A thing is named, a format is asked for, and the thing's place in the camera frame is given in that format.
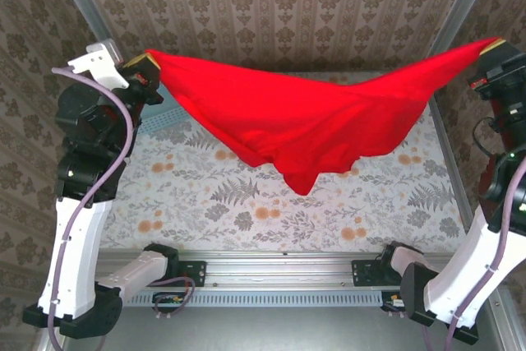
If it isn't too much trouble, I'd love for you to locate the small circuit board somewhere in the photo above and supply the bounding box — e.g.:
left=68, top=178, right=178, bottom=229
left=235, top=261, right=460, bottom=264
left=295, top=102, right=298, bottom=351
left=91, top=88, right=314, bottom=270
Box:
left=152, top=291, right=185, bottom=313
left=381, top=291, right=408, bottom=312

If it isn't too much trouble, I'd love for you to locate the aluminium mounting rail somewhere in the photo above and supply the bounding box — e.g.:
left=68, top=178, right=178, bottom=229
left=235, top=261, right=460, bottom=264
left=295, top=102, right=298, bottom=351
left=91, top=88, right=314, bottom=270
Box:
left=98, top=250, right=453, bottom=289

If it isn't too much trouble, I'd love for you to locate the white slotted cable duct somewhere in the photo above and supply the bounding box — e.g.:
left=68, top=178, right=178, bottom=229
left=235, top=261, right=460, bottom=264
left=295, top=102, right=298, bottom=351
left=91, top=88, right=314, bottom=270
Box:
left=109, top=289, right=384, bottom=307

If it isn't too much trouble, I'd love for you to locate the floral tablecloth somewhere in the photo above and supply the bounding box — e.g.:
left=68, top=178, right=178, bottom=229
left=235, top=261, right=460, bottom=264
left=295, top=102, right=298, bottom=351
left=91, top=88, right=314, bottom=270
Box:
left=100, top=71, right=468, bottom=253

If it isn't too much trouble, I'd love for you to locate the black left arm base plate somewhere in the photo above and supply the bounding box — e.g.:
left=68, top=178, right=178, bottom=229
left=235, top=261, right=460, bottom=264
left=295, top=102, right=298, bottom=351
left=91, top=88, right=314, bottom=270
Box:
left=147, top=259, right=207, bottom=289

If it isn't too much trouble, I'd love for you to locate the red t-shirt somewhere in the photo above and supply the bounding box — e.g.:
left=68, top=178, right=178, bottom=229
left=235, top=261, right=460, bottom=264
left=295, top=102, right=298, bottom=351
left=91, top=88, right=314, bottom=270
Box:
left=144, top=36, right=505, bottom=196

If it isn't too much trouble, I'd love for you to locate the aluminium frame post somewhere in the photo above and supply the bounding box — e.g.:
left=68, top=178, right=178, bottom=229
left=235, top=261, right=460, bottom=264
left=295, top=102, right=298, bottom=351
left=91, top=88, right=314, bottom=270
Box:
left=47, top=0, right=114, bottom=46
left=427, top=0, right=501, bottom=56

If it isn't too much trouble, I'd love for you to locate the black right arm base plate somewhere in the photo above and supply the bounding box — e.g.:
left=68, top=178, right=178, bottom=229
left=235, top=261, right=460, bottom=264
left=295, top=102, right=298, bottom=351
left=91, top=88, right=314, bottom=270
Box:
left=350, top=259, right=395, bottom=289

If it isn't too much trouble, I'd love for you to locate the light blue plastic basket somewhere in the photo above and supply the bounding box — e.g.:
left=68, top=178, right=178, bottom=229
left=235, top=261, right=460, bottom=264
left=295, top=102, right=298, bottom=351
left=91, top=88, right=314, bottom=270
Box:
left=137, top=106, right=188, bottom=134

